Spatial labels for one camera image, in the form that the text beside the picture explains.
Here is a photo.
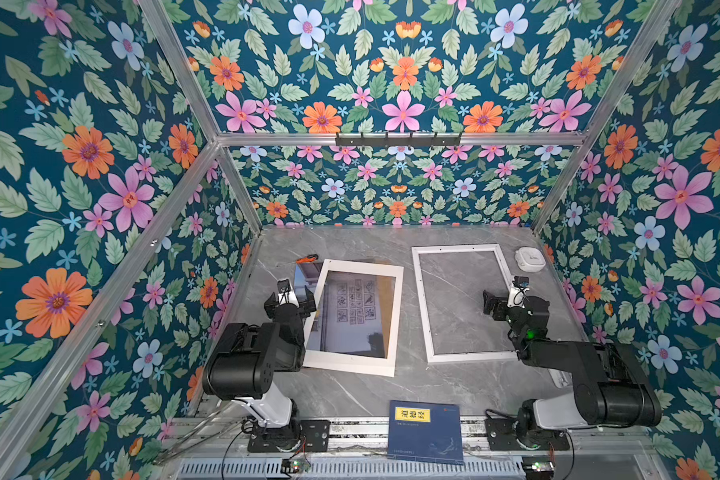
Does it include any white picture frame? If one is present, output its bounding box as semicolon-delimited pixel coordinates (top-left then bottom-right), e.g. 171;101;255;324
411;244;517;365

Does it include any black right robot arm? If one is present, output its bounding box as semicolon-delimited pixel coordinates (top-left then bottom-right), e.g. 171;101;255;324
483;290;663;446

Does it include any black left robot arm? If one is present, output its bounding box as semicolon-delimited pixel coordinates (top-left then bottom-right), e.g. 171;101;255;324
202;287;317;441

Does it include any white round device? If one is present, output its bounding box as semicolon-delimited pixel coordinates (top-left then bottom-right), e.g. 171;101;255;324
514;246;547;273

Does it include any small circuit board right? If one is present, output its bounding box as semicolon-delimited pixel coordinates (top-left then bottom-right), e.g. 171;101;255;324
522;461;555;480

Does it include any small circuit board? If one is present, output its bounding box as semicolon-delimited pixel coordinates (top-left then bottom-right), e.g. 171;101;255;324
522;461;555;480
280;459;311;476

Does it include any blue booklet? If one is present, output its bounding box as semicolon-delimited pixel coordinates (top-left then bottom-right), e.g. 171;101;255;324
387;400;464;465

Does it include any small circuit board left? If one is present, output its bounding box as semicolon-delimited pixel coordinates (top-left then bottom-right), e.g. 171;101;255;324
280;459;311;476

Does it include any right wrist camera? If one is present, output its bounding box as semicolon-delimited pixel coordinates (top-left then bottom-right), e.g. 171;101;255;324
507;276;529;308

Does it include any orange handled screwdriver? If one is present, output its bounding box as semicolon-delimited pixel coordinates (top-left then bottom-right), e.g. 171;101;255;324
295;254;319;264

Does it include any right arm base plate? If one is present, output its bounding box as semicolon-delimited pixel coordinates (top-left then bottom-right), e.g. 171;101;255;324
484;417;571;452

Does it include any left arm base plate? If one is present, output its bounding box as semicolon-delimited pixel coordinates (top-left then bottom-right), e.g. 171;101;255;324
247;420;331;454

